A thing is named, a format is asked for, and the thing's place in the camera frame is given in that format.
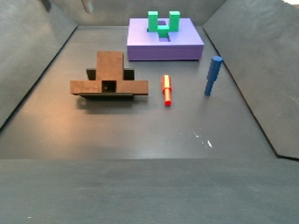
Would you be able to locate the brown T-shaped block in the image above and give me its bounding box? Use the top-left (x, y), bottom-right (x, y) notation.
top-left (70, 52), bottom-right (149, 95)

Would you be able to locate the black angle fixture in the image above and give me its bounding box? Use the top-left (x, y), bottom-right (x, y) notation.
top-left (79, 68), bottom-right (135, 99)

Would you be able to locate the red peg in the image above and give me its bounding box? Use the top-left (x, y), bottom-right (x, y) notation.
top-left (162, 75), bottom-right (173, 106)

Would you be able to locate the blue cylindrical peg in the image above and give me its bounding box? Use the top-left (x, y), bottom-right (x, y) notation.
top-left (205, 56), bottom-right (224, 96)

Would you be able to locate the purple base block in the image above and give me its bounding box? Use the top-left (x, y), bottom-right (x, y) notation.
top-left (127, 18), bottom-right (205, 61)

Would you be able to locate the green U-shaped block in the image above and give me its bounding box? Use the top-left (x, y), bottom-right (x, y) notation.
top-left (147, 11), bottom-right (181, 39)

